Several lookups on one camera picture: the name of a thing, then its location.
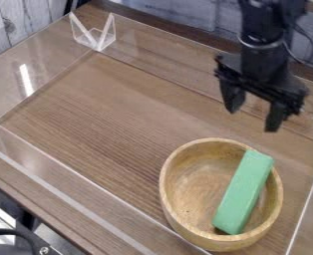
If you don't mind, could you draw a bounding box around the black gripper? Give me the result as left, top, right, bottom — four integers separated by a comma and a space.
213, 43, 308, 132

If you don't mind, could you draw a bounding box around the green rectangular block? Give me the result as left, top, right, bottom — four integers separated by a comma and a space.
210, 150, 273, 235

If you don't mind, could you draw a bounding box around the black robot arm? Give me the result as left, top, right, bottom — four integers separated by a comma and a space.
213, 0, 309, 132

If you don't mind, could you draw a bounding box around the wooden bowl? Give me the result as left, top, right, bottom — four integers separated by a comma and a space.
157, 137, 283, 252

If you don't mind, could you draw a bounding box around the clear acrylic enclosure wall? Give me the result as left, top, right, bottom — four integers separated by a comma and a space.
0, 4, 313, 255

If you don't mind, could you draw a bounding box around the clear acrylic corner bracket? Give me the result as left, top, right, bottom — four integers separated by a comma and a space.
69, 12, 115, 52

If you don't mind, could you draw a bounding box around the black cable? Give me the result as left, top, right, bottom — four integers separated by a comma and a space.
0, 227, 43, 255

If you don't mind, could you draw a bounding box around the black metal table bracket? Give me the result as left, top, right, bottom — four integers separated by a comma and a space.
14, 218, 59, 255

